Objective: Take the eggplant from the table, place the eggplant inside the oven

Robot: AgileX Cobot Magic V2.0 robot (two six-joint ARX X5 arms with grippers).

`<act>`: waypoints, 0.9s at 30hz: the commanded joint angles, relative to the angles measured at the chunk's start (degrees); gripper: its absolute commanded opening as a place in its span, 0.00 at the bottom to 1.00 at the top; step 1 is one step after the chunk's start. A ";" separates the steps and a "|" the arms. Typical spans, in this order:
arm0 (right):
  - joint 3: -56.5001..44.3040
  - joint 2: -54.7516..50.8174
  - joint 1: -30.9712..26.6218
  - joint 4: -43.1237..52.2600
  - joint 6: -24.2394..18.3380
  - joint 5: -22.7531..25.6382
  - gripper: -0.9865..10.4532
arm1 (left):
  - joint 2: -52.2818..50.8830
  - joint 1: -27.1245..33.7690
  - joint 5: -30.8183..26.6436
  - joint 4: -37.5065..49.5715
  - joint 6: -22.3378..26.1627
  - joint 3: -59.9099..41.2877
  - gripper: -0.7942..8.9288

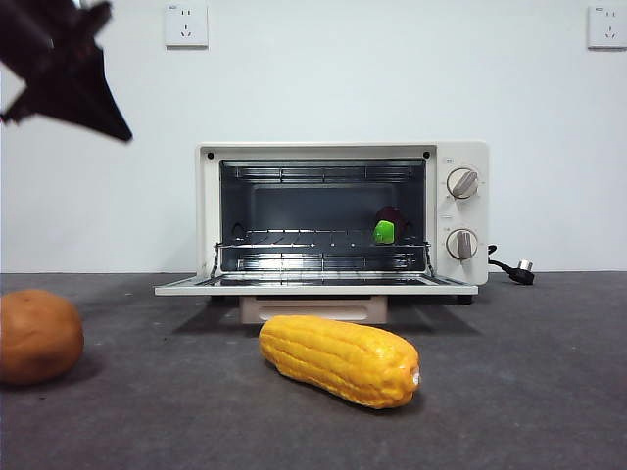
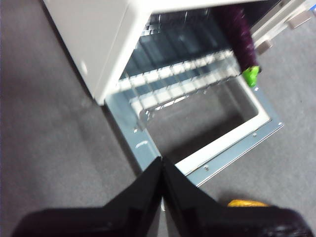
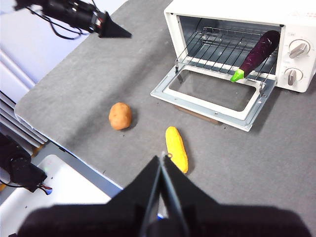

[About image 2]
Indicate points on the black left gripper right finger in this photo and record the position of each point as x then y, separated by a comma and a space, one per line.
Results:
209, 219

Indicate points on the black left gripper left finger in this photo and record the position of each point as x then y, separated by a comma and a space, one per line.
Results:
111, 219

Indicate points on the purple eggplant with green stem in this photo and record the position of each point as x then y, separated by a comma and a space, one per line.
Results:
243, 42

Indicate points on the beige oven knob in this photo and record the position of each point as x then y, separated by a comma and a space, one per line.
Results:
298, 21
264, 47

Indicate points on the white Toshiba toaster oven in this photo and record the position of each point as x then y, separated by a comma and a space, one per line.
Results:
93, 37

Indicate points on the yellow corn cob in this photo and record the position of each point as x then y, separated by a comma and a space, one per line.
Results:
247, 203

